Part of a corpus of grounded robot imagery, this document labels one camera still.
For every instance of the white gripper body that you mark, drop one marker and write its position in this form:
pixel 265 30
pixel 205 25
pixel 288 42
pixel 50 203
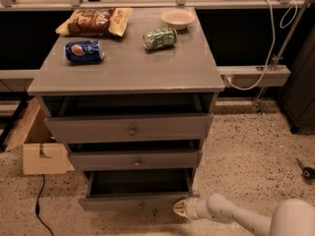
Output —
pixel 191 207

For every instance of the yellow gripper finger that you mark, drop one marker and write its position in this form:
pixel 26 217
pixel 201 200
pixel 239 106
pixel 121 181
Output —
pixel 180 205
pixel 181 213

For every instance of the grey bottom drawer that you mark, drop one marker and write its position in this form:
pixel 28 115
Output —
pixel 137 189

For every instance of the grey drawer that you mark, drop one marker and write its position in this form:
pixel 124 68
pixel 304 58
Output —
pixel 136 159
pixel 137 189
pixel 129 128

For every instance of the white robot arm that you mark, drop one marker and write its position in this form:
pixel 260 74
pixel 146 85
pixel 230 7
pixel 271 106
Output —
pixel 292 217

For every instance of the grey middle drawer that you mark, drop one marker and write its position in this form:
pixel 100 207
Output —
pixel 136 159

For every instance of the grey top drawer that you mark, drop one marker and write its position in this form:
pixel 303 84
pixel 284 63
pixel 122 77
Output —
pixel 129 128

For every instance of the black floor tool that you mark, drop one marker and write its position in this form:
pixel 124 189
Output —
pixel 308 173

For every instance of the cardboard box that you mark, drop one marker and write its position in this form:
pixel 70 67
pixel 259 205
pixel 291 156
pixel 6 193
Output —
pixel 40 154

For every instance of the dark grey side cabinet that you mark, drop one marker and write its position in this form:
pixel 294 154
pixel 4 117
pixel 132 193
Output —
pixel 298 93

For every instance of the metal diagonal rod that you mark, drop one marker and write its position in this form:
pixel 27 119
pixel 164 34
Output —
pixel 275 61

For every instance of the green soda can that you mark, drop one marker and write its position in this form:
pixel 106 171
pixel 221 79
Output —
pixel 155 39

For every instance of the blue pepsi can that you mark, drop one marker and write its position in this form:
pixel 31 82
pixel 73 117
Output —
pixel 84 51

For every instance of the white bowl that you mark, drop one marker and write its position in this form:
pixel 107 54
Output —
pixel 178 19

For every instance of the brown yellow chip bag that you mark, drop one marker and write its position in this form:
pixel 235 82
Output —
pixel 96 22

